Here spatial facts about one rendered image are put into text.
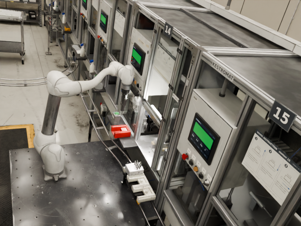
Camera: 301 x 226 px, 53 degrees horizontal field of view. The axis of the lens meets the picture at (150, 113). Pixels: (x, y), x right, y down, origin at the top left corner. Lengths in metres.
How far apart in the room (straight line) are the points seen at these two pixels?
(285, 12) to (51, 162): 4.97
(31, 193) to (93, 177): 0.51
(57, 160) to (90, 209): 0.47
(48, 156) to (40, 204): 0.37
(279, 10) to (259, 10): 0.51
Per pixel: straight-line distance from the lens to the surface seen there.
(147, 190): 2.37
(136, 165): 2.46
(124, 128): 2.87
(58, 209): 2.47
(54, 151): 2.54
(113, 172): 2.77
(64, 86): 2.31
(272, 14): 6.43
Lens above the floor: 2.55
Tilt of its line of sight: 30 degrees down
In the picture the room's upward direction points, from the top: 12 degrees clockwise
